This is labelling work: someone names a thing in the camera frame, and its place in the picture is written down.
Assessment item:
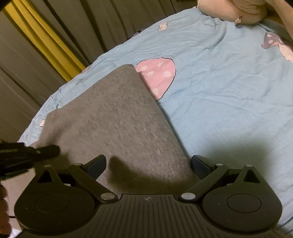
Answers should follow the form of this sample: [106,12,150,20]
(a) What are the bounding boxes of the grey sweatpants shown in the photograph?
[31,64,198,196]

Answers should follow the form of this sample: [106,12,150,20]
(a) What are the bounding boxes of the person's left hand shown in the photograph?
[0,185,11,237]

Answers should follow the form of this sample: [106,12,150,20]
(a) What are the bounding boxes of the beige pillow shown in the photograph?
[197,0,268,25]

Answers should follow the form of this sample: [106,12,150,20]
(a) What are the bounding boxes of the grey curtain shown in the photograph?
[1,1,196,142]

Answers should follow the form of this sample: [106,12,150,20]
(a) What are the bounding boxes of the yellow curtain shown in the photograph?
[4,1,85,82]

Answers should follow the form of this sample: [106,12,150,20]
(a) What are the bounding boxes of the light blue mushroom bedsheet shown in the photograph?
[20,8,292,235]

